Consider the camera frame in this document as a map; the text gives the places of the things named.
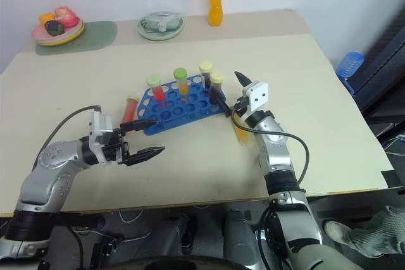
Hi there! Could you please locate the orange toy fruit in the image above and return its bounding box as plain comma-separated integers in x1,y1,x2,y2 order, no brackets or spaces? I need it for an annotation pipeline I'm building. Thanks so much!
39,12,57,27

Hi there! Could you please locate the blue ribbed water bottle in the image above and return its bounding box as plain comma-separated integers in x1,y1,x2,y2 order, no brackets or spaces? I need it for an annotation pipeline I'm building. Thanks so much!
335,51,365,94

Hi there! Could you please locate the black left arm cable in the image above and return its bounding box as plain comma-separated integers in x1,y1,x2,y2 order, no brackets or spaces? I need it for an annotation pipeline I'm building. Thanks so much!
47,104,102,157

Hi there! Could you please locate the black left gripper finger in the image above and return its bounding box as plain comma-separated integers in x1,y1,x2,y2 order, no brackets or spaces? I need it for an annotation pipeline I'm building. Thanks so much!
123,145,166,168
120,119,159,133

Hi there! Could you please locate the black carbon-pattern frame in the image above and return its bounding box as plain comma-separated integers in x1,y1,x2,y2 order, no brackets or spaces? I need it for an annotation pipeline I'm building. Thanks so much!
347,6,405,127

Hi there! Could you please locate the grey trouser leg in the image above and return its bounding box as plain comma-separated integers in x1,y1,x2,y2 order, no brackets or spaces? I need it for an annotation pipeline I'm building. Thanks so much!
347,205,405,259

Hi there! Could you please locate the white shoe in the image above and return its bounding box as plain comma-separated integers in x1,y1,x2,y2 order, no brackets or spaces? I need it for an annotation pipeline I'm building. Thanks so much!
323,219,352,247

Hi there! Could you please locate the orange liquid test tube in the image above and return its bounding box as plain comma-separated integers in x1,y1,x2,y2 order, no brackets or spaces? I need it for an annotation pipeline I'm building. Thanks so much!
232,113,253,147

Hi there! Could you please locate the stack of pastel plates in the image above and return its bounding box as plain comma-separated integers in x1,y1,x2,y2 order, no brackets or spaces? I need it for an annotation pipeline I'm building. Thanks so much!
31,18,87,47

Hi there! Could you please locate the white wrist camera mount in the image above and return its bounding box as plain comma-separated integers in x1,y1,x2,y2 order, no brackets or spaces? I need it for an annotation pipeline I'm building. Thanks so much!
87,111,115,164
241,80,270,116

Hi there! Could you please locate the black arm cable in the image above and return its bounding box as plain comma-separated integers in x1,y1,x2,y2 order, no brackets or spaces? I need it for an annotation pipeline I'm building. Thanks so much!
47,104,102,157
230,104,310,187

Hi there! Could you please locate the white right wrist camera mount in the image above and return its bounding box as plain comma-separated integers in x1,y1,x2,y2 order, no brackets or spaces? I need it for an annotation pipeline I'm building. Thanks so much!
241,80,270,116

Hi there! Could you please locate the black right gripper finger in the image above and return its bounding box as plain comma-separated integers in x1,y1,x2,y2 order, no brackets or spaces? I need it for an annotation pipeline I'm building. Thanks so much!
209,88,231,116
234,71,253,87

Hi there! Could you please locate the green table mat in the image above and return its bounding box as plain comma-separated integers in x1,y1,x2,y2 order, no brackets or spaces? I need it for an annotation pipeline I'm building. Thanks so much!
34,20,118,57

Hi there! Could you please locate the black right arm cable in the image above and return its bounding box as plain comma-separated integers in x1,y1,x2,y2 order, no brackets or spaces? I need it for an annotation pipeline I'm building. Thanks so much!
230,104,310,187

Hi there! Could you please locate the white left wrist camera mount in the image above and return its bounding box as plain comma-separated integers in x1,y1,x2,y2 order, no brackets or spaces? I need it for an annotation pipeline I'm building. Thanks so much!
87,111,115,164

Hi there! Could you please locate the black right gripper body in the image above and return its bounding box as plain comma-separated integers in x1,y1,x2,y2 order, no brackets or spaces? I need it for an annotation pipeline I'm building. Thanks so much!
234,95,251,116

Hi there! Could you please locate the pale green plate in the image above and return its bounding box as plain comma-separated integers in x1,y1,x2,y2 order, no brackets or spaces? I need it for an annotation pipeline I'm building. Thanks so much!
137,13,185,42

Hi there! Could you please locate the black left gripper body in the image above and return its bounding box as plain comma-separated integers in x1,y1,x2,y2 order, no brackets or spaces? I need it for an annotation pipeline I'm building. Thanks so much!
103,126,130,166

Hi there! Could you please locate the blue test tube rack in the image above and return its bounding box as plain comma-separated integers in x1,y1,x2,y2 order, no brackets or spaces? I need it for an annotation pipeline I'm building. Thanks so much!
136,73,228,137

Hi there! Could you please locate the red tube with green cap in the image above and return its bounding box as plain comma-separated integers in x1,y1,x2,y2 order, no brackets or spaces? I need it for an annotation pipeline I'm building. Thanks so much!
146,74,166,102

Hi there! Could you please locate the dark grey rounded shape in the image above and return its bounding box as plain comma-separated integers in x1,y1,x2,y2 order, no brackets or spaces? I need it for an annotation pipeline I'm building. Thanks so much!
147,212,197,255
223,208,265,270

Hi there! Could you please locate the black round disc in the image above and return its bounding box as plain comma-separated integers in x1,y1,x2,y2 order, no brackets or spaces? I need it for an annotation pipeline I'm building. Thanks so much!
135,253,243,270

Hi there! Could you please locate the dark tube with yellow cap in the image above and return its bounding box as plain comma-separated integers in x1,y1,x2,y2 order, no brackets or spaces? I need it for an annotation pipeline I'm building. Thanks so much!
209,71,225,94
198,61,214,90

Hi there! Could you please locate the dark purple toy fruit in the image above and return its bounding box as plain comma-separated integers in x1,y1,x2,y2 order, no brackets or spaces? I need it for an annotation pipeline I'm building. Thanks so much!
44,20,65,37

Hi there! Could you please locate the orange tube with green cap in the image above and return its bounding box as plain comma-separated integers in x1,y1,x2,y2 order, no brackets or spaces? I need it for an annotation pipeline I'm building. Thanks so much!
172,67,191,95

